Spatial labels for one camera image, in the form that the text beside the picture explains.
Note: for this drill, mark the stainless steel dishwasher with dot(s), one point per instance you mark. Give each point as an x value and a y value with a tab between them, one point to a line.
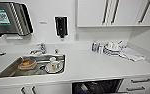
104	86

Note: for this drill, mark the small chrome sink fitting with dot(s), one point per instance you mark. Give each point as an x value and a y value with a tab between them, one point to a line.
56	51

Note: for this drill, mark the small white bottle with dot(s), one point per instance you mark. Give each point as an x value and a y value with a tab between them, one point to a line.
100	49

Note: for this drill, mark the black soap dispenser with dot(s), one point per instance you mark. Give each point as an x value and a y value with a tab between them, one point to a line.
61	26

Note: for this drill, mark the white mug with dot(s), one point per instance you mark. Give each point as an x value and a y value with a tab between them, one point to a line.
54	65

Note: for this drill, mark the chrome faucet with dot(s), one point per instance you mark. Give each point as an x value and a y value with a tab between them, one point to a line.
41	49

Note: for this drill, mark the stack of white dishes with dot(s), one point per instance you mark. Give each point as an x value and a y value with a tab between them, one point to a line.
112	49

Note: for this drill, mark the white two-door base cabinet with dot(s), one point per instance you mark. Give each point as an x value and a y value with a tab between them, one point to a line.
51	90

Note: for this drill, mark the orange bowl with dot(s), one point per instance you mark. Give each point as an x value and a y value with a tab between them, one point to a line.
27	63

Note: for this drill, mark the grey paper towel dispenser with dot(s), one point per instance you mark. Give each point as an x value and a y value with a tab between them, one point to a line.
11	18

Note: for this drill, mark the stainless steel sink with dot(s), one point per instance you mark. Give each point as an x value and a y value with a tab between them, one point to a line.
7	68

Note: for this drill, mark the white drawer unit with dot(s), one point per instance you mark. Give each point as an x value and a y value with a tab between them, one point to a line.
137	85

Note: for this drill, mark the white wall outlet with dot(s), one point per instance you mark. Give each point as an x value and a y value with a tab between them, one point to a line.
76	36

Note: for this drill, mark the white wall cabinet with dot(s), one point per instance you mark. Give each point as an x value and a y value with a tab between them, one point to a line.
91	13

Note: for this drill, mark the small white wall plate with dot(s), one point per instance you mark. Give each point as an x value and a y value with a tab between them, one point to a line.
43	22

